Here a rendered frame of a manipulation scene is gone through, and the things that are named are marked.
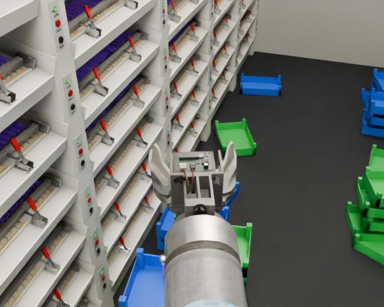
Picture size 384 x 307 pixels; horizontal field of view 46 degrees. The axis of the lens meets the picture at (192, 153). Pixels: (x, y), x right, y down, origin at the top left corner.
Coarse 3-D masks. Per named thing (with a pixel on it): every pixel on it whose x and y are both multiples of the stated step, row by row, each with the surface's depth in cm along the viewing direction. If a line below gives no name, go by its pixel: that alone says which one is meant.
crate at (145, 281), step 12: (144, 264) 145; (156, 264) 144; (132, 276) 138; (144, 276) 142; (156, 276) 142; (132, 288) 138; (144, 288) 138; (156, 288) 138; (120, 300) 126; (132, 300) 135; (144, 300) 135; (156, 300) 135
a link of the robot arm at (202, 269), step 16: (176, 256) 51; (192, 256) 49; (208, 256) 49; (224, 256) 50; (176, 272) 49; (192, 272) 48; (208, 272) 47; (224, 272) 48; (240, 272) 50; (176, 288) 47; (192, 288) 46; (208, 288) 46; (224, 288) 46; (240, 288) 48; (176, 304) 46; (192, 304) 44; (208, 304) 44; (224, 304) 44; (240, 304) 46
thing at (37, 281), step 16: (64, 224) 146; (80, 224) 146; (48, 240) 141; (64, 240) 145; (80, 240) 147; (32, 256) 135; (48, 256) 133; (64, 256) 141; (32, 272) 134; (48, 272) 135; (64, 272) 141; (16, 288) 129; (32, 288) 130; (48, 288) 132; (0, 304) 122; (16, 304) 126; (32, 304) 127
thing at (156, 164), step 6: (156, 144) 67; (150, 150) 73; (156, 150) 67; (150, 156) 72; (156, 156) 68; (150, 162) 71; (156, 162) 69; (162, 162) 67; (150, 168) 70; (156, 168) 69; (162, 168) 67; (168, 168) 66; (156, 174) 69; (162, 174) 68; (168, 174) 66; (162, 180) 67; (168, 180) 67
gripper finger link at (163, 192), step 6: (156, 180) 68; (156, 186) 67; (162, 186) 66; (168, 186) 66; (156, 192) 66; (162, 192) 65; (168, 192) 65; (162, 198) 65; (168, 198) 65; (168, 204) 64
